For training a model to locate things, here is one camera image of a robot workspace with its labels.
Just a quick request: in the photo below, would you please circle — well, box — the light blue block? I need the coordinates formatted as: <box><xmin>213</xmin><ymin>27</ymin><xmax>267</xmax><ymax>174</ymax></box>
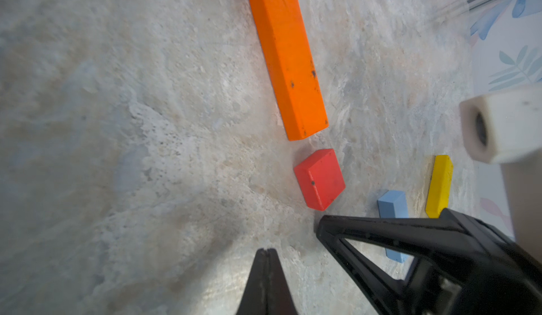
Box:
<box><xmin>378</xmin><ymin>190</ymin><xmax>409</xmax><ymax>264</ymax></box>

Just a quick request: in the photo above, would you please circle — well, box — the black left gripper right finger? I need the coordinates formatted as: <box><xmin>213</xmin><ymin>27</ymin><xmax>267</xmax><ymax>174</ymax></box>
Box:
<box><xmin>266</xmin><ymin>249</ymin><xmax>298</xmax><ymax>315</ymax></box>

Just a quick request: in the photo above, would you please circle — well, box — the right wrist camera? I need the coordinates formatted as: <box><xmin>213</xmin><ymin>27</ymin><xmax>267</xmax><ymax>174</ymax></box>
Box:
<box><xmin>459</xmin><ymin>83</ymin><xmax>541</xmax><ymax>261</ymax></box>

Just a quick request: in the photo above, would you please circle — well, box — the orange long block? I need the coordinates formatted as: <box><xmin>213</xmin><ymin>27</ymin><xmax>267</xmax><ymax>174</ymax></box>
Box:
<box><xmin>249</xmin><ymin>0</ymin><xmax>329</xmax><ymax>141</ymax></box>

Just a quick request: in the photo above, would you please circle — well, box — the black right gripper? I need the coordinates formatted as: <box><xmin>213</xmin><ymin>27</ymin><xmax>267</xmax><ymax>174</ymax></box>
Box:
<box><xmin>316</xmin><ymin>209</ymin><xmax>541</xmax><ymax>314</ymax></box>

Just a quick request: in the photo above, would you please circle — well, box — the yellow long block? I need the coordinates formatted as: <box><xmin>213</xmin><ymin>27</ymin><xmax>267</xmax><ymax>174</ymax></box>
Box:
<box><xmin>426</xmin><ymin>155</ymin><xmax>454</xmax><ymax>218</ymax></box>

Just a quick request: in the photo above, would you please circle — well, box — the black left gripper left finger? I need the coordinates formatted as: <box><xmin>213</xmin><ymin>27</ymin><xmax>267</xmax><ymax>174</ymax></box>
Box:
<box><xmin>237</xmin><ymin>249</ymin><xmax>269</xmax><ymax>314</ymax></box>

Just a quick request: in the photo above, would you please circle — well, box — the small red cube block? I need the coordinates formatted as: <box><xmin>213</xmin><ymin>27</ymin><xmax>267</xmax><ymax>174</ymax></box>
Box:
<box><xmin>294</xmin><ymin>148</ymin><xmax>346</xmax><ymax>211</ymax></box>

